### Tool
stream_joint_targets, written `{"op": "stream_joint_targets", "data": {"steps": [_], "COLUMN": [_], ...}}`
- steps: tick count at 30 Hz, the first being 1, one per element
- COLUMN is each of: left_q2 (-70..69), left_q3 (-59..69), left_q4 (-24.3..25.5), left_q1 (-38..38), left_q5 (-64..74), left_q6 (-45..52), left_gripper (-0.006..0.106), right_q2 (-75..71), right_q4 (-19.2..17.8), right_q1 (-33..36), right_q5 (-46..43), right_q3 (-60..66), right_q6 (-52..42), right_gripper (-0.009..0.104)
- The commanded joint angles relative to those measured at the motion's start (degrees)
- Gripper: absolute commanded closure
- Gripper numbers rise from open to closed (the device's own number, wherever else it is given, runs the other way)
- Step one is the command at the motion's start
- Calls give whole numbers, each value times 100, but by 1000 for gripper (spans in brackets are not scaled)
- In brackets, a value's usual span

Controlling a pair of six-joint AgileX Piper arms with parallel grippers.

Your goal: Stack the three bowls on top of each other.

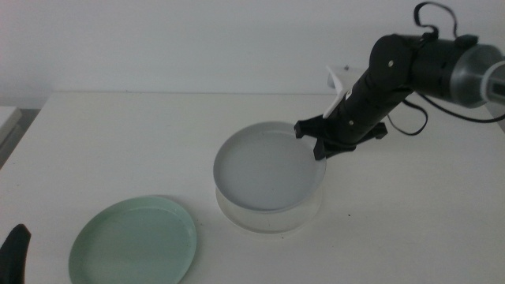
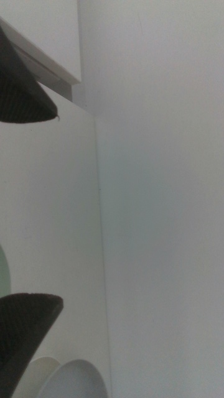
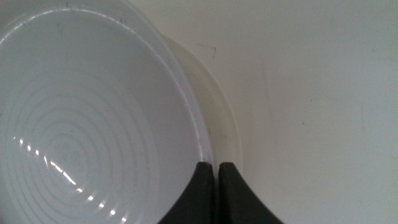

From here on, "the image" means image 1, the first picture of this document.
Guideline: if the grey shallow bowl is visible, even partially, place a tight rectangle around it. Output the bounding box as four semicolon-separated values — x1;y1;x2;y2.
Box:
212;121;328;213

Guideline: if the white shallow bowl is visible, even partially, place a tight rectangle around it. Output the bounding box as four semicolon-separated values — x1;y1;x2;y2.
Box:
215;185;323;235

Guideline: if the pale green shallow bowl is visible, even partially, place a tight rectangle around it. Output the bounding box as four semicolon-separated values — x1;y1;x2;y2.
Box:
68;195;198;284

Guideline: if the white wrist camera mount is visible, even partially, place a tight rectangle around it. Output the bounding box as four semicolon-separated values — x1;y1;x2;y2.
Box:
322;64;365;120

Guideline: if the black hanging cable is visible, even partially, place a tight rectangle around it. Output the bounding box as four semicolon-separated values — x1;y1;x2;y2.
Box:
386;92;505;137

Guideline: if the black cable loop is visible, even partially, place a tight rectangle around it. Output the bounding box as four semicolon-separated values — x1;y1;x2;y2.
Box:
413;1;459;41

